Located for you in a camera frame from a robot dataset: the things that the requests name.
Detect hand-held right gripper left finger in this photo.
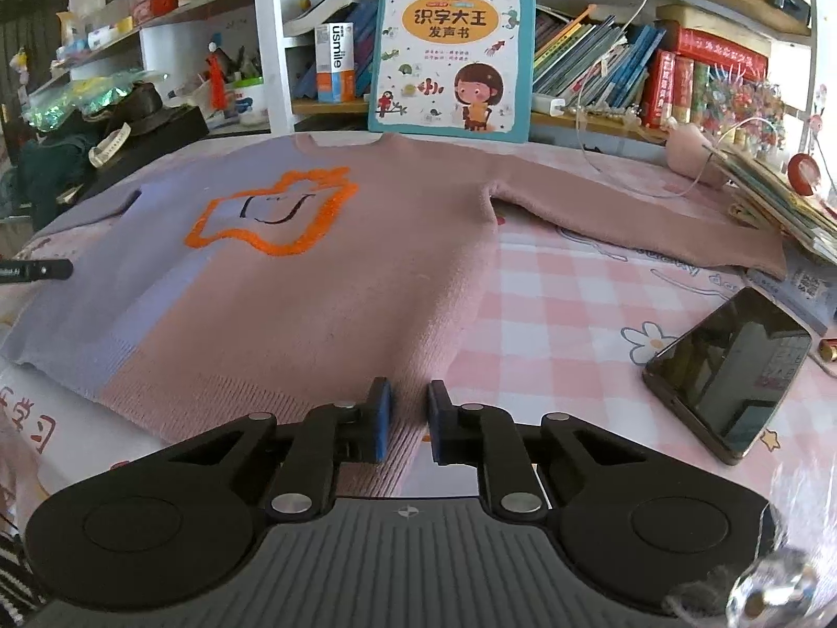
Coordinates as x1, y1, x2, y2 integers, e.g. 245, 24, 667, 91
118, 376, 394, 524

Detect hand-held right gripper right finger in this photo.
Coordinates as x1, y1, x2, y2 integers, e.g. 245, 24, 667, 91
426, 379, 704, 524

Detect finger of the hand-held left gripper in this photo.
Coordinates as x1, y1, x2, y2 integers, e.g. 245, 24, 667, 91
24, 260, 74, 284

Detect pink and lilac sweater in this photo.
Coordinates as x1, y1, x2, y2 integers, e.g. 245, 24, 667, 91
0, 132, 789, 497

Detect dark green clothes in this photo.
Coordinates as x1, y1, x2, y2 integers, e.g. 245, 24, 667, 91
16, 118, 99, 230

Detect white wristwatch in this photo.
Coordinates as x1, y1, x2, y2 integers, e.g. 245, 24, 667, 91
88, 123, 132, 167

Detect white red printed paper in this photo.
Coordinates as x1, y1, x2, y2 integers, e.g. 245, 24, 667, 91
0, 366, 158, 537

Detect pink checked desk mat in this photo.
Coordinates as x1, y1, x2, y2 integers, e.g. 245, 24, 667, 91
0, 134, 837, 504

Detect iridescent green foil bag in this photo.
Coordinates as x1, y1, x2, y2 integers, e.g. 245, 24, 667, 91
22, 75, 141, 132

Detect black box with wristwatch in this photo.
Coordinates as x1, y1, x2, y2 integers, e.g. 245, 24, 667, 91
65, 105, 210, 204

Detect red tassel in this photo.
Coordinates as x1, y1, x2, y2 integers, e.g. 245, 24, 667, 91
206, 42, 227, 112

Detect white can pen holder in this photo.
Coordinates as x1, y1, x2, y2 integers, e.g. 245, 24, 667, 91
232, 77, 269, 127

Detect bunch of pens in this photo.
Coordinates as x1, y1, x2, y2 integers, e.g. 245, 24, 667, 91
212, 46, 263, 83

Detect black smartphone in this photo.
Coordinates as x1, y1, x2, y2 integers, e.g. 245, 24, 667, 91
642, 286, 813, 467

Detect black white striped cloth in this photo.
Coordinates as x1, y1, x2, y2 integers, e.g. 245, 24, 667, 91
0, 533, 50, 622

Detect white and orange box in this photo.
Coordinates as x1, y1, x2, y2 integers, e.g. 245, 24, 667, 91
315, 21, 355, 104

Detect teal children's sound book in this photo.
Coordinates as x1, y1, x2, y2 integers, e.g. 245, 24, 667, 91
367, 0, 538, 143

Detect pink plush toy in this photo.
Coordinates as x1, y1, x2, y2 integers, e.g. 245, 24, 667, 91
665, 124, 727, 190

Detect leaning blue books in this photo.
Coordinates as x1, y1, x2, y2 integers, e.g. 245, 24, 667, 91
288, 0, 380, 102

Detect clear crinkled plastic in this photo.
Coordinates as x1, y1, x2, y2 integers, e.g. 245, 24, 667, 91
660, 464, 837, 625

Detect row of thin picture books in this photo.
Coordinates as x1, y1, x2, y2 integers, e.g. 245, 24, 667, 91
533, 5, 668, 112

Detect small printed book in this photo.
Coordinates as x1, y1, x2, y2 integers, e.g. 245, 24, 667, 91
745, 255, 837, 334

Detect stack of picture books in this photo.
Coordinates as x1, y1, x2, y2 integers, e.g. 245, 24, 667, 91
712, 144, 837, 266

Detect row of thick upright books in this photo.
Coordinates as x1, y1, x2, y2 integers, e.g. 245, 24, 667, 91
641, 49, 720, 128

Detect red round gadget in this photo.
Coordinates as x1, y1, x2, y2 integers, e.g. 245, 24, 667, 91
788, 152, 826, 197

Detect colourful bead ornaments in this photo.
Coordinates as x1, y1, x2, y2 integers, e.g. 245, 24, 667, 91
706, 65, 786, 145

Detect red thick flat book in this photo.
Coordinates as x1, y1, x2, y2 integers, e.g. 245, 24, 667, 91
673, 25, 769, 76

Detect pearl bead string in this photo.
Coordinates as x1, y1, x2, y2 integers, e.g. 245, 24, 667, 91
569, 105, 642, 128

